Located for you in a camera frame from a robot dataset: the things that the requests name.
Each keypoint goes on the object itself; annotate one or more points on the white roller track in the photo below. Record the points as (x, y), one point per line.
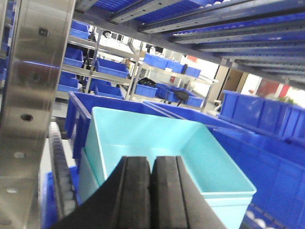
(65, 195)

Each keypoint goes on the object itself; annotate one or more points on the background steel shelving rack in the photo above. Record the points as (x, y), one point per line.
(93, 58)

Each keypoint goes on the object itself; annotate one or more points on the steel shelf post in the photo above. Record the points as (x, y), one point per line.
(38, 45)

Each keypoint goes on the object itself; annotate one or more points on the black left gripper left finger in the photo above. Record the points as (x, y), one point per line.
(121, 202)

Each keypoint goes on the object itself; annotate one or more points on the overhead roller shelf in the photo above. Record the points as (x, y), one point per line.
(262, 37)

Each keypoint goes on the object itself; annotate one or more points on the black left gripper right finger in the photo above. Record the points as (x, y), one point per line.
(176, 202)

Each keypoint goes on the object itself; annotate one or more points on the light cyan plastic bin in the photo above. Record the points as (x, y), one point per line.
(116, 133)

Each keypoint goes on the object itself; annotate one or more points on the blue crate far right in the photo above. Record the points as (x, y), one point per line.
(273, 118)

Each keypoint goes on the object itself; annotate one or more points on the large blue crate behind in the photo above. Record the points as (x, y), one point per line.
(276, 168)

